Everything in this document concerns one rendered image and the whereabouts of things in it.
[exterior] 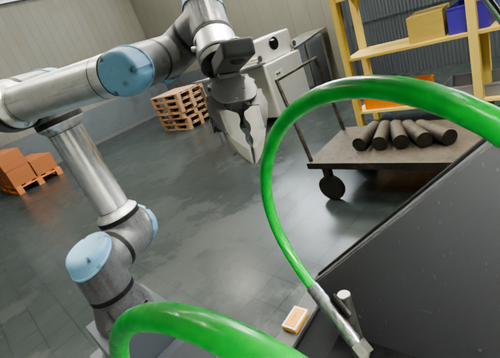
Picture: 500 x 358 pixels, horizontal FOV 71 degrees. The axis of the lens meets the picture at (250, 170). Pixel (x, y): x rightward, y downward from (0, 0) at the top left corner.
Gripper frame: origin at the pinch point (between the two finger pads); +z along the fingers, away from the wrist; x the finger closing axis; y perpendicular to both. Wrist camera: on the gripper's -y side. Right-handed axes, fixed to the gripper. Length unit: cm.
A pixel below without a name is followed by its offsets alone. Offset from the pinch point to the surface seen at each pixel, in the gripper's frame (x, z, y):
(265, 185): 1.5, 8.0, -6.8
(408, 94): -0.1, 14.1, -30.9
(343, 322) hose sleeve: -4.0, 24.4, -0.9
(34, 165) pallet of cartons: 273, -393, 646
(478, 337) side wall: -29.4, 32.9, 12.5
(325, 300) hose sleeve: -3.1, 21.5, -0.2
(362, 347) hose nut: -4.9, 27.3, -1.8
